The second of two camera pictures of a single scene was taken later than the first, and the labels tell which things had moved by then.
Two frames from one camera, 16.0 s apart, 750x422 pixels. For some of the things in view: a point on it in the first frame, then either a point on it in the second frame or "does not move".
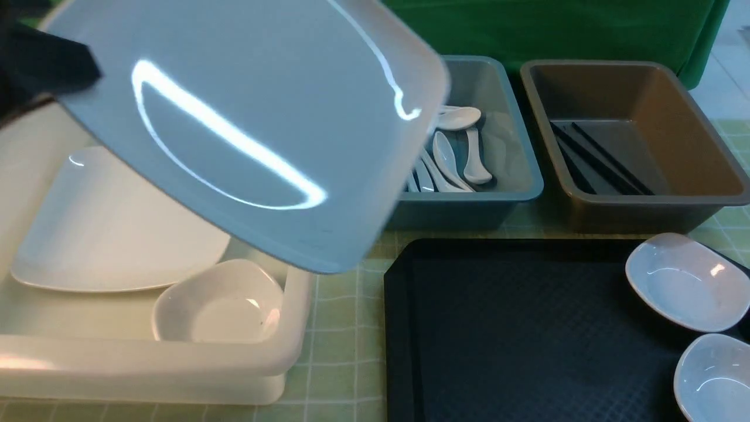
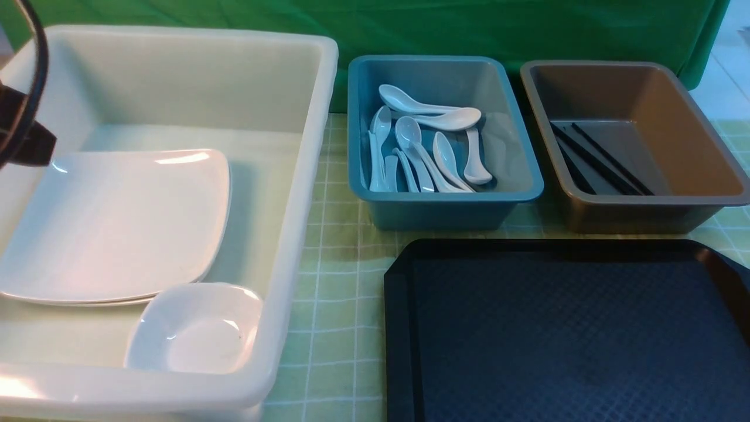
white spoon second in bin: (454, 118) does not move
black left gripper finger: (36, 65) to (23, 141)
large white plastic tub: (102, 347) to (263, 101)
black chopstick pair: (601, 162) does not move
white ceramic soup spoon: (443, 183) to (446, 164)
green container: (682, 34) does not move
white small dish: (712, 380) to (197, 328)
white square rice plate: (295, 130) to (113, 227)
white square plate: (96, 228) to (128, 300)
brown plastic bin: (630, 152) does not move
